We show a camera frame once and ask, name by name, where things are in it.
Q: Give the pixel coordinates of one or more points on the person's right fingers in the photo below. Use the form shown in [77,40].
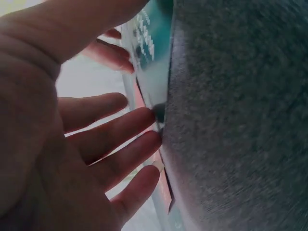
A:
[110,55]

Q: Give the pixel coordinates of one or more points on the teal and white packet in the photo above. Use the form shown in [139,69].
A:
[154,48]

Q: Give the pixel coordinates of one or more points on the person's left hand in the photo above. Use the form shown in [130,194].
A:
[33,134]

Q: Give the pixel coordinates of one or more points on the white and red flat box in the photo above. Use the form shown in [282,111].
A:
[166,190]

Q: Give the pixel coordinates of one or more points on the person's right hand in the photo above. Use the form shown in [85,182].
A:
[110,55]

